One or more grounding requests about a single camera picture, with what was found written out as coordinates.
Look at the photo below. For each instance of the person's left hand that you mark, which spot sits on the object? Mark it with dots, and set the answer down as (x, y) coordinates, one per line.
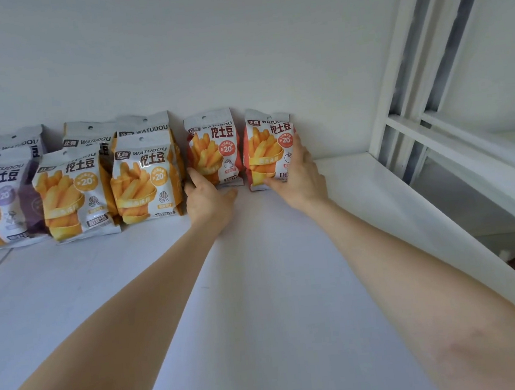
(208, 207)

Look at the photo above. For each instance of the person's right hand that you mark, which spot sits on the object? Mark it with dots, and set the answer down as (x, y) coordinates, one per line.
(304, 183)

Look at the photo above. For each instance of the person's left thumb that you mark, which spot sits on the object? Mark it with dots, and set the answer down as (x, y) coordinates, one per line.
(231, 195)

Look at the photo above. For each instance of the person's right thumb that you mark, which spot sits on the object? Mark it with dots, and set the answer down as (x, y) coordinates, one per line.
(275, 183)

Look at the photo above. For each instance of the red fries snack packet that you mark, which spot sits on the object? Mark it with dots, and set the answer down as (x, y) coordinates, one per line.
(266, 150)
(213, 146)

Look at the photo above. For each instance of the person's right forearm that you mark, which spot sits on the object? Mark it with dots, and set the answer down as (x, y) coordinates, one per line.
(425, 303)

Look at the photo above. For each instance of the person's left forearm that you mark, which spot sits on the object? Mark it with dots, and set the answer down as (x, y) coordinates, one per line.
(116, 335)

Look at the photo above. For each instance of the yellow fries snack packet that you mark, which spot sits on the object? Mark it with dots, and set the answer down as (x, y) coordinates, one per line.
(144, 124)
(69, 198)
(86, 135)
(146, 181)

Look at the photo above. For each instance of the white metal shelf frame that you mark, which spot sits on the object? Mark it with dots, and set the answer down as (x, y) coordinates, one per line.
(407, 48)

